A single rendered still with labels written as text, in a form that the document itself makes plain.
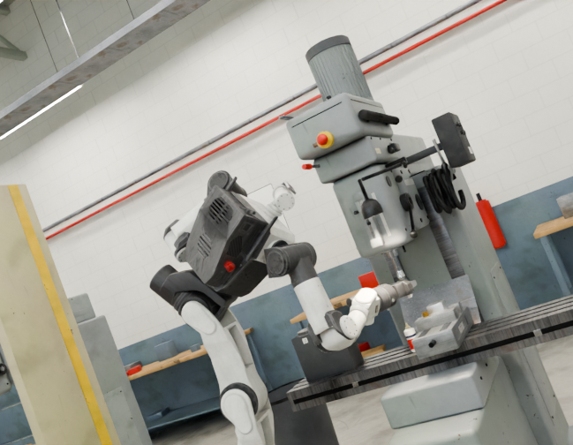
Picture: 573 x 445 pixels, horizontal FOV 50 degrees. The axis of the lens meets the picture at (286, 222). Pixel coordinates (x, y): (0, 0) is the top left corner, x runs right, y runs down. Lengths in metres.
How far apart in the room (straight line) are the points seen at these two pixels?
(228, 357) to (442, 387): 0.74
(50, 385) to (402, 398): 1.70
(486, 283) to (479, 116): 3.98
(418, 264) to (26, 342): 1.84
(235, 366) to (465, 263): 1.09
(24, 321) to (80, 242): 5.81
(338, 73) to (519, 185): 4.11
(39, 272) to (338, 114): 1.81
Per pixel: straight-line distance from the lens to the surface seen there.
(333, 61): 2.64
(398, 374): 2.38
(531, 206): 6.51
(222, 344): 2.21
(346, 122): 2.19
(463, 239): 2.71
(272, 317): 7.44
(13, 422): 9.57
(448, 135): 2.53
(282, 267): 1.96
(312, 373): 2.57
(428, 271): 2.76
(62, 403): 3.22
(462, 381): 2.19
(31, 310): 3.24
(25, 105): 6.02
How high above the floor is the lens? 1.39
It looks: 4 degrees up
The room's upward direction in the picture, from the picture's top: 22 degrees counter-clockwise
